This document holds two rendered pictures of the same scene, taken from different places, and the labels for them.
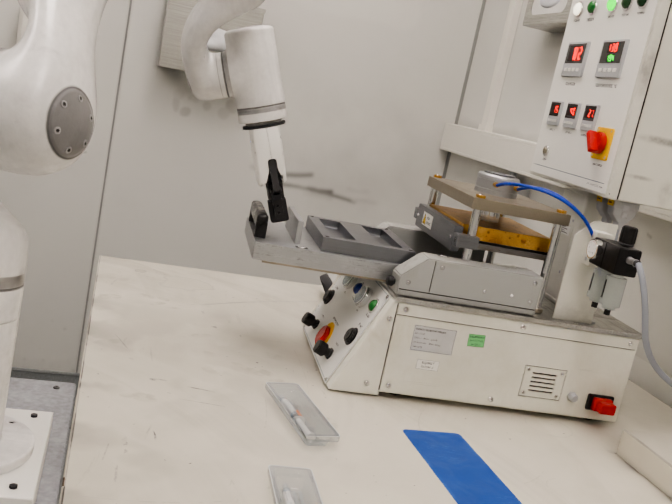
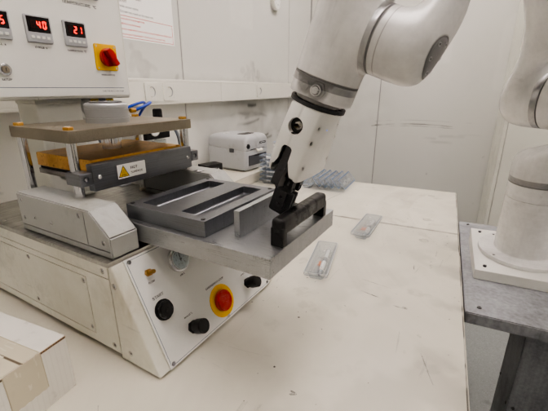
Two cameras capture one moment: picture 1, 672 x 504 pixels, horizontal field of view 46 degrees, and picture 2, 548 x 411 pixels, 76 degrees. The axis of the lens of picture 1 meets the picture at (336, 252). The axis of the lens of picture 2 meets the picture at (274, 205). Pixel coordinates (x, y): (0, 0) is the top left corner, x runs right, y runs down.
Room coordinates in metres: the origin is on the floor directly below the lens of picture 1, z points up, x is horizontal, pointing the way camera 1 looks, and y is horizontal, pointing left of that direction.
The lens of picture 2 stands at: (1.78, 0.45, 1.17)
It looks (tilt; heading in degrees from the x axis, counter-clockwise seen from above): 18 degrees down; 222
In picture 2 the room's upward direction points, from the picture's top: straight up
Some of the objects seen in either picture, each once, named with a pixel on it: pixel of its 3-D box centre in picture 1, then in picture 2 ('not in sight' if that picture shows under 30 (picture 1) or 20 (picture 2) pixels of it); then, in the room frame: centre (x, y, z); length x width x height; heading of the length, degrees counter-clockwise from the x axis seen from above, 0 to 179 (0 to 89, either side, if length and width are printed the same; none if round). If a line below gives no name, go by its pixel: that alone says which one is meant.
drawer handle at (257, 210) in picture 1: (258, 218); (301, 216); (1.39, 0.15, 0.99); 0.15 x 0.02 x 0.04; 12
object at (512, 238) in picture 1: (490, 217); (115, 143); (1.47, -0.27, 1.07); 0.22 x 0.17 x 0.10; 12
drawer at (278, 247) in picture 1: (331, 241); (227, 213); (1.41, 0.01, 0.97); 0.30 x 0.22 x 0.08; 102
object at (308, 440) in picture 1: (299, 414); (321, 259); (1.11, 0.00, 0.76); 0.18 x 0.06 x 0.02; 25
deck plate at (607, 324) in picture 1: (488, 290); (111, 207); (1.48, -0.30, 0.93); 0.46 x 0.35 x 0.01; 102
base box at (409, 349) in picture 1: (460, 335); (135, 246); (1.46, -0.26, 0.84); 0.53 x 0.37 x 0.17; 102
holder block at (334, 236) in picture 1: (357, 239); (205, 201); (1.42, -0.03, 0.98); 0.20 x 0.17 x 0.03; 12
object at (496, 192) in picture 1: (511, 212); (108, 133); (1.46, -0.30, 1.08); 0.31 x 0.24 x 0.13; 12
